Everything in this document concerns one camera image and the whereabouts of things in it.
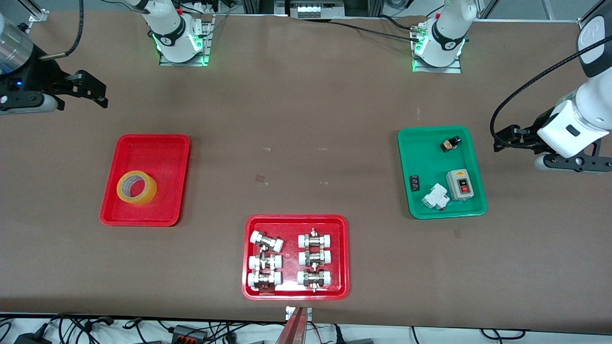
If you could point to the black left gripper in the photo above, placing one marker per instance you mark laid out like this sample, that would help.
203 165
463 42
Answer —
530 134

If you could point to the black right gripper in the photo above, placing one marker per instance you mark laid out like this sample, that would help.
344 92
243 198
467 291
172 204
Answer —
37 76

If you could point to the yellow tape roll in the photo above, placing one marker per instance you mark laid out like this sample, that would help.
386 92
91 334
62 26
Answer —
143 198

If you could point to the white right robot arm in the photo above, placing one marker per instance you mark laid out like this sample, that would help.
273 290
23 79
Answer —
169 28

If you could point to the green plastic tray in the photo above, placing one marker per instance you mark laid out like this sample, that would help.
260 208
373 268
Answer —
459 157

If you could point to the empty red plastic tray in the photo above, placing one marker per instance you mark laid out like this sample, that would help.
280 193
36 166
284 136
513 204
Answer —
153 153

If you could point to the red tray with fittings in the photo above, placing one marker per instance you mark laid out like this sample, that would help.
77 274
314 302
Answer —
290 224

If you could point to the brass black solenoid valve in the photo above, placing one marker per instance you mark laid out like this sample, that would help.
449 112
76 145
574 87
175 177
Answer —
449 144

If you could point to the white circuit breaker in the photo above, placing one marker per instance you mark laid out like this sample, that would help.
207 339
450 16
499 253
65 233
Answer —
435 197

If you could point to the white metal pipe fitting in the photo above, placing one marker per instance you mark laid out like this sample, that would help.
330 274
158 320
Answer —
314 240
265 262
264 279
265 241
314 258
314 278

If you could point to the grey terminal block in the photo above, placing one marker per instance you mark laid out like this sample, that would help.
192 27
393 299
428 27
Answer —
318 10

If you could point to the black power adapter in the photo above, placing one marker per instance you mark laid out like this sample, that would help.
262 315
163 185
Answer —
31 338

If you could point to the grey orange power strip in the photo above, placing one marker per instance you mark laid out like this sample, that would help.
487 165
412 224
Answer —
189 333

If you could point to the grey push-button switch box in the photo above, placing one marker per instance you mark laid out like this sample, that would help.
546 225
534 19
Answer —
459 186

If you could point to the aluminium frame profile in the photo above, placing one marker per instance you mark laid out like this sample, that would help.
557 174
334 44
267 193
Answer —
38 14
585 19

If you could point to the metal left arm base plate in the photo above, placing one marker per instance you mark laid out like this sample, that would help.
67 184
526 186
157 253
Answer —
452 69

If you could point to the small black rocker switch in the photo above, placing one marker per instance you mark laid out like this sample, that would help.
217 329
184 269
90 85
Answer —
415 183

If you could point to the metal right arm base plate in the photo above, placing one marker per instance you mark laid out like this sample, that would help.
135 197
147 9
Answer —
207 45

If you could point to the red pole with metal bracket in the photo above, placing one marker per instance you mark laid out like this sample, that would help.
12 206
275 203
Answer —
294 332

